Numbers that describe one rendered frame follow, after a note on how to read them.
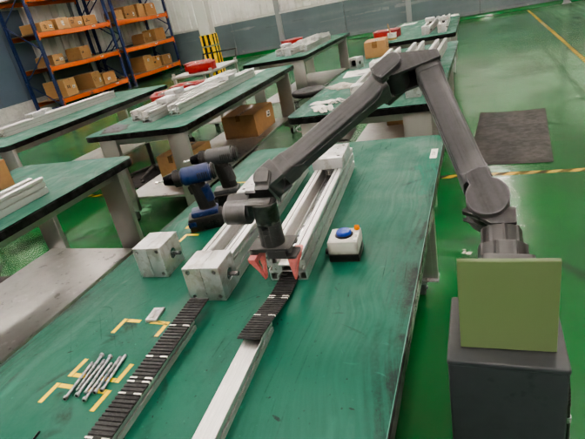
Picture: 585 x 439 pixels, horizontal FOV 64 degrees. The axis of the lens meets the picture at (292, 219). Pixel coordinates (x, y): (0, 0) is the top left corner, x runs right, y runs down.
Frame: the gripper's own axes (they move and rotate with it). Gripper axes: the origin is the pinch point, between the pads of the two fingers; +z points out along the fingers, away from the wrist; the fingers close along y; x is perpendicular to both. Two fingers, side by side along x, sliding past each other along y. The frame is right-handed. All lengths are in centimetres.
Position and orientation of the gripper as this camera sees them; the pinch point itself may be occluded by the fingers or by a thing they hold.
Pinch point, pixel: (280, 274)
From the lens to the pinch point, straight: 115.7
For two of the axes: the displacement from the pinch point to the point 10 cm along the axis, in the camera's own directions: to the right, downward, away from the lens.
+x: -2.7, 4.5, -8.5
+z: 1.9, 8.9, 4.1
